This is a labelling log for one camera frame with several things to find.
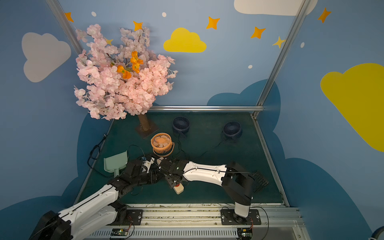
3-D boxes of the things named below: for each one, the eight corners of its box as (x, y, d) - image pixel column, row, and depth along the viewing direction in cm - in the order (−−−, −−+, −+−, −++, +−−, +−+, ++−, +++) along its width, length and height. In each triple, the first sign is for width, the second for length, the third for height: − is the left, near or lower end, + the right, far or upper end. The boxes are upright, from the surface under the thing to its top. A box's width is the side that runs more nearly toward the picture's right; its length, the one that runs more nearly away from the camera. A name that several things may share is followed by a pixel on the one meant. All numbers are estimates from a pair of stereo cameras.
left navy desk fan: (173, 137, 108) (171, 130, 101) (174, 123, 116) (173, 116, 109) (189, 137, 108) (189, 130, 101) (189, 124, 116) (189, 116, 110)
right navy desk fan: (223, 142, 105) (226, 133, 97) (221, 128, 114) (223, 119, 106) (239, 142, 106) (242, 133, 98) (235, 128, 114) (239, 119, 106)
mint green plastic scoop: (106, 180, 89) (104, 178, 86) (105, 160, 97) (103, 158, 95) (130, 171, 92) (128, 169, 90) (127, 153, 100) (125, 151, 98)
